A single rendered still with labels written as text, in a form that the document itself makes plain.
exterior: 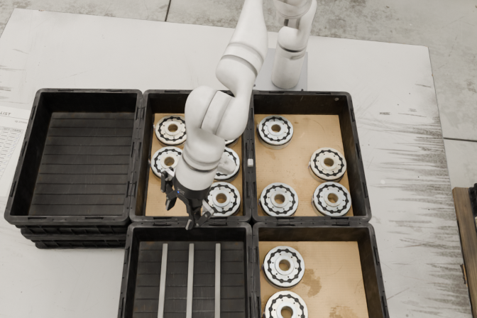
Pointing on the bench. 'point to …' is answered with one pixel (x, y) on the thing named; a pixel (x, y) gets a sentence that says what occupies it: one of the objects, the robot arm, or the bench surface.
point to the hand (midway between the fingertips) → (180, 213)
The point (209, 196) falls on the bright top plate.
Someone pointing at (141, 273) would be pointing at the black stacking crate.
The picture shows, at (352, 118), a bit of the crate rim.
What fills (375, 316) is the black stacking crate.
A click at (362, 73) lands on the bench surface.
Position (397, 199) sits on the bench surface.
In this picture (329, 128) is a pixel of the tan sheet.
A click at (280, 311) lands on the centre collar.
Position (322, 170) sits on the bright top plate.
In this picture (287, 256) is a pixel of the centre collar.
